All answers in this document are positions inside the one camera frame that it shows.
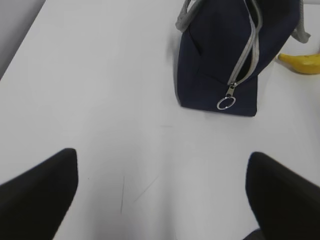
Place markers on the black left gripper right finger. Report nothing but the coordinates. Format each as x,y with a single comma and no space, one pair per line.
285,205

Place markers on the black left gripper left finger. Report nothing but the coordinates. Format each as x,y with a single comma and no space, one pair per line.
34,204

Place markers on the yellow banana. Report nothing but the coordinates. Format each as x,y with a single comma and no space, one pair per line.
303,64

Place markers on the navy blue lunch bag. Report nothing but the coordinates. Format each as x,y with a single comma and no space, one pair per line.
226,44

